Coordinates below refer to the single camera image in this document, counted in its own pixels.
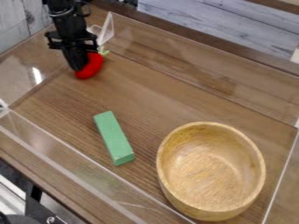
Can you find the red plush strawberry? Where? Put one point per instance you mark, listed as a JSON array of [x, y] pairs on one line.
[[95, 63]]

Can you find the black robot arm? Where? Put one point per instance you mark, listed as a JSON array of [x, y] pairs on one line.
[[69, 5]]

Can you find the clear acrylic enclosure wall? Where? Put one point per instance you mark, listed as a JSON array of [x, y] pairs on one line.
[[86, 187]]

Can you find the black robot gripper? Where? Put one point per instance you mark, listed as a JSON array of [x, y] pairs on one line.
[[71, 37]]

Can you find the black table leg bracket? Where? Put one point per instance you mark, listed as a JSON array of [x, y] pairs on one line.
[[37, 210]]

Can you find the green rectangular block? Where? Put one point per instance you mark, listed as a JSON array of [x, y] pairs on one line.
[[115, 139]]

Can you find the round wooden bowl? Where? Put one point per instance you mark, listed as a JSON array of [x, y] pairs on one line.
[[211, 170]]

